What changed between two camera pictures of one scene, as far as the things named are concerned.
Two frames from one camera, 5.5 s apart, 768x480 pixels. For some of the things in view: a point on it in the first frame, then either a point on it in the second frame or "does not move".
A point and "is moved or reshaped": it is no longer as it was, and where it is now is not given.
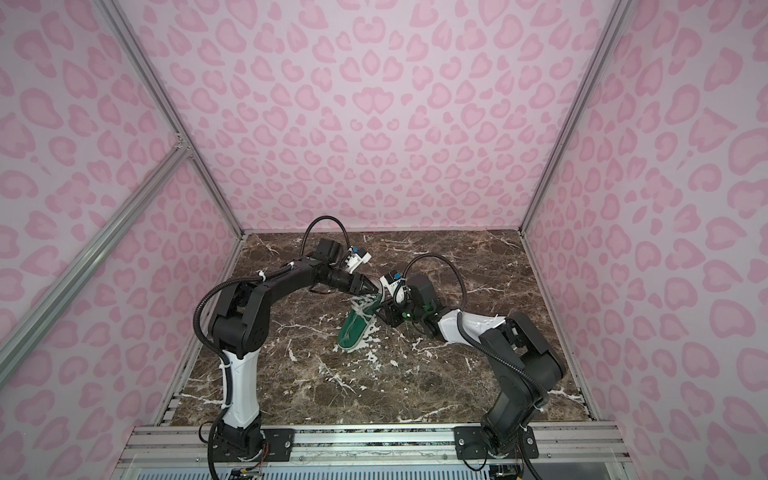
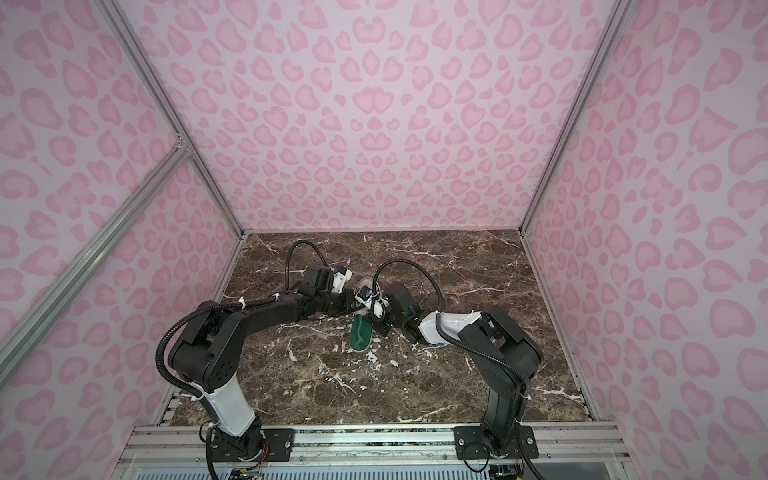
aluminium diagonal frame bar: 23,333 does not move
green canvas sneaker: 355,324 is moved or reshaped
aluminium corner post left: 170,109 does not move
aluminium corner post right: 615,17 does not move
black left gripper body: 344,281 → 334,303
